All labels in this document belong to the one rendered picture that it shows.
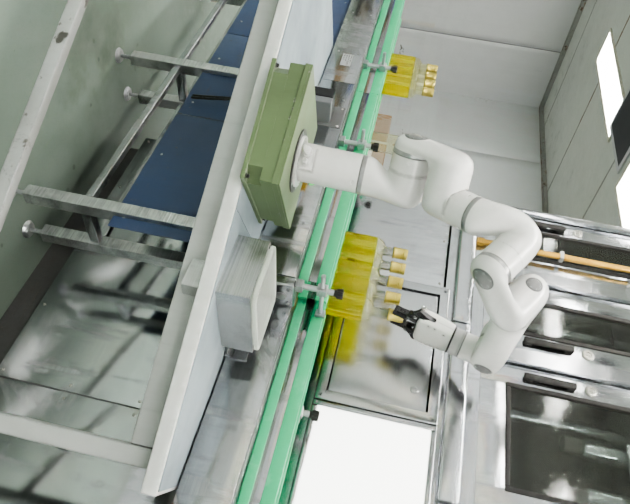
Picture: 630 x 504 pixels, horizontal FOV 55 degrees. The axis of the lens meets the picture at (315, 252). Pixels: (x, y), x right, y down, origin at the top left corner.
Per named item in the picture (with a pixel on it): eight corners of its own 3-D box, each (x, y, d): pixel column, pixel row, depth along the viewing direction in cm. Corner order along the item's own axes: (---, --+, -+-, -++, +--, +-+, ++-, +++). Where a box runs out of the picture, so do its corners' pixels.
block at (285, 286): (268, 304, 162) (293, 310, 161) (267, 283, 155) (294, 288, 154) (271, 294, 165) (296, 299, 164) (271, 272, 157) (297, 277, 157)
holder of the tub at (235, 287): (223, 357, 151) (253, 364, 150) (214, 291, 130) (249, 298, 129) (243, 303, 162) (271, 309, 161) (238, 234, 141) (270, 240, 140)
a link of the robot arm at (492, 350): (503, 289, 145) (479, 328, 163) (486, 332, 138) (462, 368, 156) (537, 305, 143) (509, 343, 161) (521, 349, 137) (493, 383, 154)
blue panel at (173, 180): (119, 265, 181) (257, 294, 177) (107, 225, 168) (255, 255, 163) (264, 10, 283) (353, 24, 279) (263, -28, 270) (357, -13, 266)
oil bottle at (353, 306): (296, 309, 173) (370, 324, 171) (297, 297, 168) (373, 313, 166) (301, 293, 176) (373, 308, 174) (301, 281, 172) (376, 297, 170)
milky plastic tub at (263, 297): (223, 347, 147) (257, 355, 146) (216, 291, 130) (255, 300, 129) (244, 291, 158) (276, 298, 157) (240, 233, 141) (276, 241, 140)
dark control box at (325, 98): (304, 119, 200) (329, 123, 199) (305, 98, 194) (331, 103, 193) (310, 104, 205) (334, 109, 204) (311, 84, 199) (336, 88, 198)
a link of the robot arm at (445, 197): (455, 235, 132) (476, 165, 125) (374, 195, 146) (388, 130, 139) (479, 228, 138) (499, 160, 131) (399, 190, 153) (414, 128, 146)
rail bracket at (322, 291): (293, 313, 163) (338, 323, 162) (294, 274, 150) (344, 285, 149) (296, 304, 165) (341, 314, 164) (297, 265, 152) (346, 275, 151)
